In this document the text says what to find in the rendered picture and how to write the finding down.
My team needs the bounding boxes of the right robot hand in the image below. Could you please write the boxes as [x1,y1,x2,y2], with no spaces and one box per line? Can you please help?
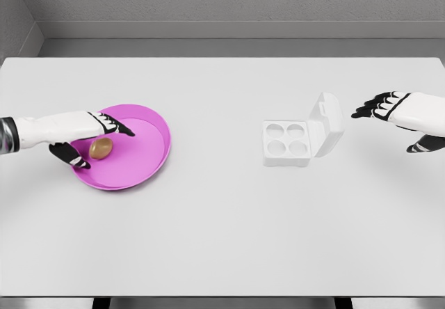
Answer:
[350,91,445,155]

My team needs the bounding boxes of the brown egg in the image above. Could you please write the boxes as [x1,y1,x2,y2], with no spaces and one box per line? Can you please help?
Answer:
[88,137,113,160]

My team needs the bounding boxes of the white egg box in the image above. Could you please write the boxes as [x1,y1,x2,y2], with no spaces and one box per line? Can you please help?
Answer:
[261,91,345,168]

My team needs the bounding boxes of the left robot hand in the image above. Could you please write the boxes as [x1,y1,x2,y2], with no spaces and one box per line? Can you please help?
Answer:
[47,111,136,170]

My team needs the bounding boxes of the pink round plate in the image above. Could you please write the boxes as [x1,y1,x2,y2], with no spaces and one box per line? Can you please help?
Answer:
[70,104,172,191]

